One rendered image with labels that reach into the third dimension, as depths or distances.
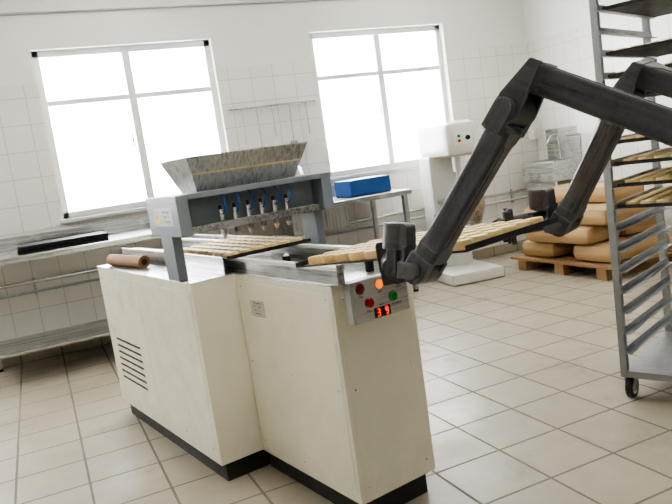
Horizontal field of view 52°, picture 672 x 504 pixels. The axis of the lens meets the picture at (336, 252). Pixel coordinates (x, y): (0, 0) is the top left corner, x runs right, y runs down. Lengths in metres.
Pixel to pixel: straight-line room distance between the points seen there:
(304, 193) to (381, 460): 1.23
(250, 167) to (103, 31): 3.26
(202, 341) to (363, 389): 0.75
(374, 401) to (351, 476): 0.27
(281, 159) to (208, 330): 0.78
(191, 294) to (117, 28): 3.58
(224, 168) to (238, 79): 3.31
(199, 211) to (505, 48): 5.13
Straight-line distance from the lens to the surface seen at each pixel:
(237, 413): 2.89
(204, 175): 2.79
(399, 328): 2.38
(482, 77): 7.23
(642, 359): 3.42
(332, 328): 2.23
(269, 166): 2.93
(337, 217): 5.65
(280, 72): 6.22
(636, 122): 1.26
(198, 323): 2.74
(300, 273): 2.35
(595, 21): 3.12
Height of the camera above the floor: 1.25
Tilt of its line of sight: 8 degrees down
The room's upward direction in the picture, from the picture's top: 8 degrees counter-clockwise
